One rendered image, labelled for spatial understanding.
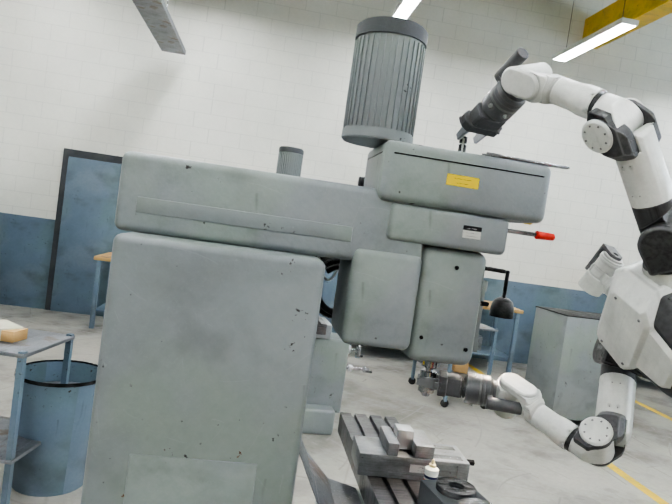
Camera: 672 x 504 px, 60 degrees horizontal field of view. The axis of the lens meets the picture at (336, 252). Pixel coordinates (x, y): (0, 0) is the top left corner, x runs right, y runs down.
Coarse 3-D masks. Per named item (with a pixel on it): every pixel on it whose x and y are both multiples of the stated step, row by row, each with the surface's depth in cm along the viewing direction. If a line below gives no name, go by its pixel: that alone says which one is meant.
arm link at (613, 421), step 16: (608, 384) 153; (624, 384) 151; (608, 400) 149; (624, 400) 148; (608, 416) 145; (624, 416) 145; (592, 432) 143; (608, 432) 142; (624, 432) 143; (624, 448) 148; (592, 464) 149; (608, 464) 148
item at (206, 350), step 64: (128, 256) 133; (192, 256) 135; (256, 256) 137; (128, 320) 134; (192, 320) 136; (256, 320) 138; (128, 384) 135; (192, 384) 137; (256, 384) 139; (128, 448) 136; (192, 448) 138; (256, 448) 140
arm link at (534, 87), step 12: (504, 72) 141; (516, 72) 138; (528, 72) 136; (504, 84) 142; (516, 84) 139; (528, 84) 136; (540, 84) 134; (552, 84) 134; (516, 96) 140; (528, 96) 137; (540, 96) 136
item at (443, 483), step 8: (424, 480) 134; (432, 480) 135; (440, 480) 133; (448, 480) 133; (456, 480) 134; (464, 480) 134; (424, 488) 132; (432, 488) 131; (440, 488) 129; (448, 488) 129; (456, 488) 133; (464, 488) 130; (472, 488) 131; (424, 496) 132; (432, 496) 129; (440, 496) 127; (448, 496) 127; (456, 496) 127; (464, 496) 127; (472, 496) 128; (480, 496) 130
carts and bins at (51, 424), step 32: (0, 320) 309; (0, 352) 276; (32, 352) 283; (64, 352) 323; (32, 384) 301; (64, 384) 303; (0, 416) 328; (32, 416) 303; (64, 416) 306; (0, 448) 289; (32, 448) 296; (64, 448) 309; (32, 480) 306; (64, 480) 313
